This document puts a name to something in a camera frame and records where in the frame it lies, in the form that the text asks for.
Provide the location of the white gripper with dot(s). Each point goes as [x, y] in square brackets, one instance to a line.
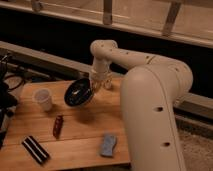
[99, 71]

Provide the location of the black ceramic bowl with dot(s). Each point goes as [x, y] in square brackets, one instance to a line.
[78, 93]

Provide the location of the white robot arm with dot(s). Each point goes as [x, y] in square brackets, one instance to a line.
[152, 85]

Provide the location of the red pocket knife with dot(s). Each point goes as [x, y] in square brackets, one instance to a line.
[57, 126]

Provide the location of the blue sponge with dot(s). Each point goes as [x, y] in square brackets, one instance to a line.
[108, 144]

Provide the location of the translucent plastic cup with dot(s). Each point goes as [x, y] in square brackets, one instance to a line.
[43, 98]

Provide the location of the black white striped block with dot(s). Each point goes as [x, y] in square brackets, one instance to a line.
[39, 154]

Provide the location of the black equipment with cables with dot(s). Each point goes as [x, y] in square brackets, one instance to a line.
[7, 101]

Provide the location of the metal window frame rail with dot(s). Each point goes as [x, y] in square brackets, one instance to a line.
[187, 21]

